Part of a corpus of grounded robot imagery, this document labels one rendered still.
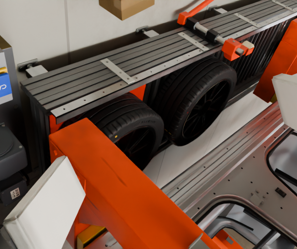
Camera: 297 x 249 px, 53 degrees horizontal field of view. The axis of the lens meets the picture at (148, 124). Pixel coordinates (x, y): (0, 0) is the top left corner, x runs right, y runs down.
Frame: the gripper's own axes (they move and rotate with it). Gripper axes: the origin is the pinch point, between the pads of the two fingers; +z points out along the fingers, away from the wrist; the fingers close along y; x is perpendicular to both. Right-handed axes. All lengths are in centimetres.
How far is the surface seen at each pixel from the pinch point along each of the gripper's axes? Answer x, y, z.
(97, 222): -44, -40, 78
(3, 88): 10, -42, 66
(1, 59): 17, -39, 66
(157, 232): -42, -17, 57
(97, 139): -17, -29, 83
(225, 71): -26, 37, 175
